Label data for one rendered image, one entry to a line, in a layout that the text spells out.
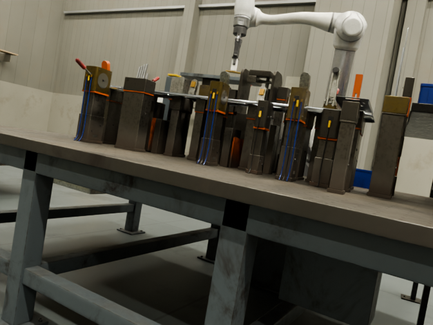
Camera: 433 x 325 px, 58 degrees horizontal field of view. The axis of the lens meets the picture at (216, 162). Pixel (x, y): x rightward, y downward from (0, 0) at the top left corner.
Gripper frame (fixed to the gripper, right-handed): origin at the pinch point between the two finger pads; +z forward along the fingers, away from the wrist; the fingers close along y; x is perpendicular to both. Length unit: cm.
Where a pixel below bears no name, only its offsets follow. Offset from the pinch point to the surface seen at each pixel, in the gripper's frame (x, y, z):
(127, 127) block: -40, 42, 44
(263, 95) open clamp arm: 18.4, 27.0, 17.8
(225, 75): 1, 51, 16
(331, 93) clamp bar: 49, 35, 14
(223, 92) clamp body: 2, 55, 23
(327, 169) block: 45, 74, 47
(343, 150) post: 46, 92, 41
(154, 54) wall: -284, -811, -169
